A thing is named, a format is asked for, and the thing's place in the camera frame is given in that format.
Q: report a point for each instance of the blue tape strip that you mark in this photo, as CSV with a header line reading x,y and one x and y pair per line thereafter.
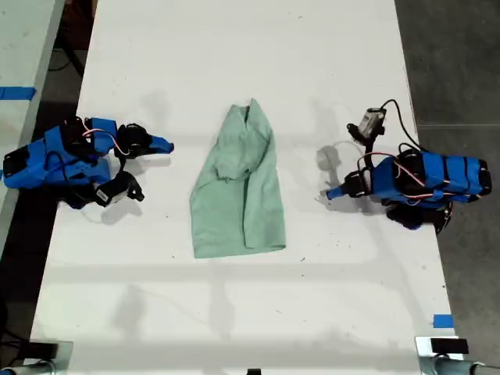
x,y
15,93
443,321

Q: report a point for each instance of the metal table bracket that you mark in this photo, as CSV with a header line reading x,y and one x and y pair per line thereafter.
x,y
423,351
65,351

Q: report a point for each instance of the pale green T-shirt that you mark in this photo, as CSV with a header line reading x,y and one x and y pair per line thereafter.
x,y
234,203

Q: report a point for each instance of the grey camera box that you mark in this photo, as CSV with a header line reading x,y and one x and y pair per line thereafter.
x,y
111,195
371,122

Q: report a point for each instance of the small black clip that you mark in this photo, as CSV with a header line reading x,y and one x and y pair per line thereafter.
x,y
254,372

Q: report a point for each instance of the blue and black robot arm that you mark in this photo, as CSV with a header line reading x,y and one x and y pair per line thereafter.
x,y
449,172
35,168

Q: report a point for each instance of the black camera stalk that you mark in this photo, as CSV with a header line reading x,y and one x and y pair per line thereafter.
x,y
131,185
357,133

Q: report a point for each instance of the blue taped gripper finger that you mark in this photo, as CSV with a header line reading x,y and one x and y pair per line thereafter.
x,y
340,192
160,144

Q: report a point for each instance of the black clamp block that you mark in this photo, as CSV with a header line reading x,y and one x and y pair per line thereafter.
x,y
449,346
43,350

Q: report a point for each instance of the pale side table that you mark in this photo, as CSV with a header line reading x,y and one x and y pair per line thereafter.
x,y
19,47

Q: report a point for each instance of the metal tube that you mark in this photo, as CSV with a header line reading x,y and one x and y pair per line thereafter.
x,y
27,369
468,369

